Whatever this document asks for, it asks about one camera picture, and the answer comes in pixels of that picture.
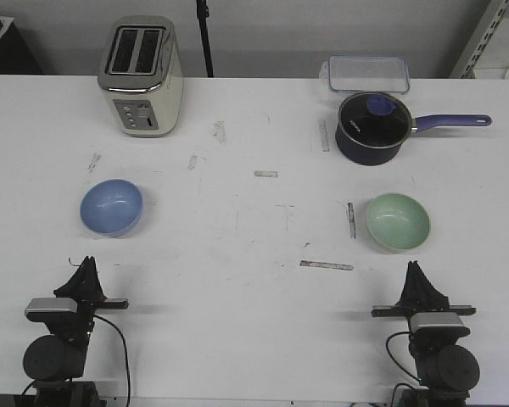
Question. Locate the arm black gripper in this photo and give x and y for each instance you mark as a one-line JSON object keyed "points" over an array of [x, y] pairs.
{"points": [[78, 328], [418, 289]]}

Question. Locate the cream and chrome toaster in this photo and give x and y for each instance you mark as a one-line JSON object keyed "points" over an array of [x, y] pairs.
{"points": [[141, 76]]}

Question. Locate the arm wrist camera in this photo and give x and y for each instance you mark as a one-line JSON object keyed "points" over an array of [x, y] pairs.
{"points": [[442, 323], [50, 309]]}

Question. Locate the clear plastic food container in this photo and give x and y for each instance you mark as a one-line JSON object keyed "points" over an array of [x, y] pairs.
{"points": [[349, 73]]}

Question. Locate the glass saucepan lid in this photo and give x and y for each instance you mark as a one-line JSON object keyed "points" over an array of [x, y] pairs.
{"points": [[375, 119]]}

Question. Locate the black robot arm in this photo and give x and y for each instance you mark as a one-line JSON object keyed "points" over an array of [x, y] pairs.
{"points": [[445, 371], [56, 362]]}

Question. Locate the blue plastic bowl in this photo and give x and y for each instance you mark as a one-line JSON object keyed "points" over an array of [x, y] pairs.
{"points": [[112, 207]]}

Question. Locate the grey slotted metal rack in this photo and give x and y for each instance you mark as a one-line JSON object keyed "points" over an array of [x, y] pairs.
{"points": [[486, 53]]}

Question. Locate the green plastic bowl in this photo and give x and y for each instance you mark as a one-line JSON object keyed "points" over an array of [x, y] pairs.
{"points": [[397, 222]]}

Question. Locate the dark blue saucepan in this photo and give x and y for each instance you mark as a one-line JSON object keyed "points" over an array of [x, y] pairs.
{"points": [[375, 156]]}

